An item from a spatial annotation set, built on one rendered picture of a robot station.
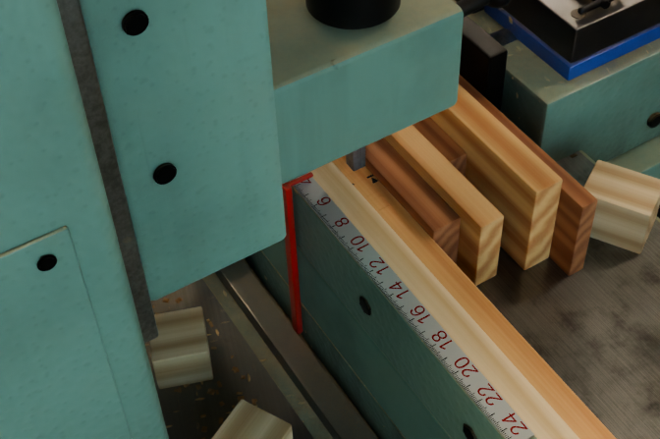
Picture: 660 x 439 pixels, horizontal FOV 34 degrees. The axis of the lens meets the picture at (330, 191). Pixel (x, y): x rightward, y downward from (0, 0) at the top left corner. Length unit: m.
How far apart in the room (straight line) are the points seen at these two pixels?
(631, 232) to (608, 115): 0.10
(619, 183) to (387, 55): 0.19
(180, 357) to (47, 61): 0.39
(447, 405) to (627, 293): 0.15
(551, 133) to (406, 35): 0.18
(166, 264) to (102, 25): 0.15
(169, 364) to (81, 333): 0.27
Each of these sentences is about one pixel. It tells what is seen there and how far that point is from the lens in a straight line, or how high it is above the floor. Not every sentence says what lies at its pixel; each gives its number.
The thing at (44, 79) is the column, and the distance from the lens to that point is 0.39.
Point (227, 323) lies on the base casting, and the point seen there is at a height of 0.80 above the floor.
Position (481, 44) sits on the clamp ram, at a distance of 0.70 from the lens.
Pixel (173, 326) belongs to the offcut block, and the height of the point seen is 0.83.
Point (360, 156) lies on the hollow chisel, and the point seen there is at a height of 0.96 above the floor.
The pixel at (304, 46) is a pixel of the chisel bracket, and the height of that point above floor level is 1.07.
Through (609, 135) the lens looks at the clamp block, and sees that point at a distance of 0.79.
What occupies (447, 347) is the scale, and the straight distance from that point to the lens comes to 0.58.
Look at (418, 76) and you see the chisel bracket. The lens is 0.61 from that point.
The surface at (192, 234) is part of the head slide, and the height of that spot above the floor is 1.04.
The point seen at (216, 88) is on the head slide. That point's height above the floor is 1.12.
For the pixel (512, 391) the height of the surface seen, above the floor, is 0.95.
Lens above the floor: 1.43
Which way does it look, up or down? 46 degrees down
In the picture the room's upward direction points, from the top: 2 degrees counter-clockwise
